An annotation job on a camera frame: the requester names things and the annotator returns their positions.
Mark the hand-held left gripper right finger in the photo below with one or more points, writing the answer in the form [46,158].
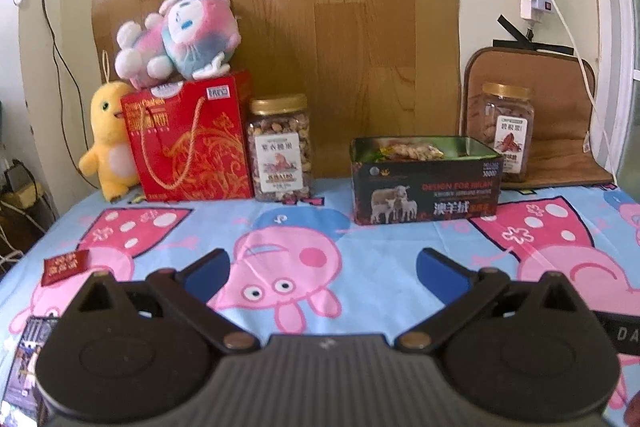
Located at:
[440,272]

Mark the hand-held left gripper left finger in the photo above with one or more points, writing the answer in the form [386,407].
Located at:
[207,274]

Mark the black tin box sheep print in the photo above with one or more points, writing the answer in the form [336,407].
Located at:
[425,202]

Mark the clear nut packet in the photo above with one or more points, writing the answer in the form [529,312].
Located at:
[415,151]

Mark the printed cartoon blanket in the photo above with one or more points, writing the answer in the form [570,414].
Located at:
[375,247]

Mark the red gift bag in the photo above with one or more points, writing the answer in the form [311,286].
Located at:
[200,147]

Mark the small red packet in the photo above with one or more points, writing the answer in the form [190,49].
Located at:
[65,267]

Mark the nut jar gold lid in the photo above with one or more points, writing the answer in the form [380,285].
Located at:
[280,147]

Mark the pecan jar gold lid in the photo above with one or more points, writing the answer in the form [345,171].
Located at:
[500,127]

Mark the yellow plush duck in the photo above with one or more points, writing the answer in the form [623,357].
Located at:
[107,132]

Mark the dark printed packet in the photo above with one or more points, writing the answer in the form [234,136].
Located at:
[30,357]

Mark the black power adapter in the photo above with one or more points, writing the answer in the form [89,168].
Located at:
[17,179]

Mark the pink plush toy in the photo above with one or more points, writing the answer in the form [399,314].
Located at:
[185,32]

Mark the large wooden wall board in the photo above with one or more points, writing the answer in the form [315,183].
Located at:
[350,32]

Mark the white plug adapter red switch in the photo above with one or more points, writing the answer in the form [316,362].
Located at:
[541,4]

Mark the white window frame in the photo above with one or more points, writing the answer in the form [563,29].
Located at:
[607,7]

